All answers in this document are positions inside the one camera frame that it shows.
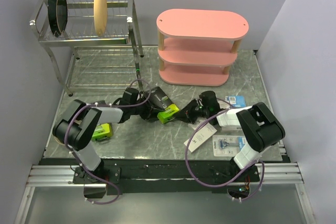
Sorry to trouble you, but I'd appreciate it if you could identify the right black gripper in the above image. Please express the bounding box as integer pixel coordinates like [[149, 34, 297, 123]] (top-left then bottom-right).
[[173, 99, 209, 124]]

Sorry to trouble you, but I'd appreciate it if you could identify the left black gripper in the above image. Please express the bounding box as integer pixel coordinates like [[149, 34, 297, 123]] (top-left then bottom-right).
[[130, 95, 163, 121]]

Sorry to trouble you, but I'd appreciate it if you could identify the pink three-tier shelf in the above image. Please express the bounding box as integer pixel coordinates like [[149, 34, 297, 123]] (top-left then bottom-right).
[[156, 9, 249, 87]]

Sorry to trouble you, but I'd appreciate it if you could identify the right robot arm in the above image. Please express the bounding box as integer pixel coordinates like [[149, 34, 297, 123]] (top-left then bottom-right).
[[180, 91, 286, 181]]

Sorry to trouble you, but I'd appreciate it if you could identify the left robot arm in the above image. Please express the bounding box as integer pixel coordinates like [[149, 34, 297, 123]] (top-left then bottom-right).
[[52, 88, 152, 183]]

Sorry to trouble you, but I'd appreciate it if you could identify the white slim box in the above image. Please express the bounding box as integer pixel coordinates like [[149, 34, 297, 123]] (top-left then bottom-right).
[[188, 123, 217, 153]]

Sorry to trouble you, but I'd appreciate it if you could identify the blue razor blister pack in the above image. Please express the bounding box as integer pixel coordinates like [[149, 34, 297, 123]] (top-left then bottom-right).
[[217, 95, 246, 108], [212, 135, 247, 157]]

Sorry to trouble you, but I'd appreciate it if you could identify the metal dish rack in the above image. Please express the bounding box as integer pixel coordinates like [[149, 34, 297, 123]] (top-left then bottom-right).
[[29, 0, 144, 97]]

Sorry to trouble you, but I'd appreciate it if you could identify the beige tape roll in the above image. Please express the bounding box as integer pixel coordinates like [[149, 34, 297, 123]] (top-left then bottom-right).
[[54, 136, 65, 146]]

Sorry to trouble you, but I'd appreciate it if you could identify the beige wooden plate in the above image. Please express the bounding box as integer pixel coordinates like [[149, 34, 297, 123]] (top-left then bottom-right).
[[93, 0, 108, 36]]

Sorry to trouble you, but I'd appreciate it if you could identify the black plate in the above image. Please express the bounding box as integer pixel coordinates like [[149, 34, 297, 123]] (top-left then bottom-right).
[[47, 0, 68, 38]]

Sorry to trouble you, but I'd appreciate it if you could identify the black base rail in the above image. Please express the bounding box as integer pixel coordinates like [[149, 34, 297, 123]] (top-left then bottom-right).
[[72, 155, 263, 198]]

